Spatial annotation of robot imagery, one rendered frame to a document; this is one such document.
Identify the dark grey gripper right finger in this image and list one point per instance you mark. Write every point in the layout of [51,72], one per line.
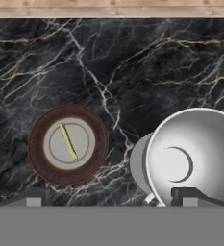
[190,196]

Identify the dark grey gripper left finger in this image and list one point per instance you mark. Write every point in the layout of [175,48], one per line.
[36,196]

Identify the silver stand mixer bowl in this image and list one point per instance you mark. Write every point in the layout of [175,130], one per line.
[193,144]

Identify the yellow butter stick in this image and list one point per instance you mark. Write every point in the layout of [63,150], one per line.
[68,142]

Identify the brown rimmed grey plate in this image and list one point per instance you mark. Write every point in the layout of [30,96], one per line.
[39,160]

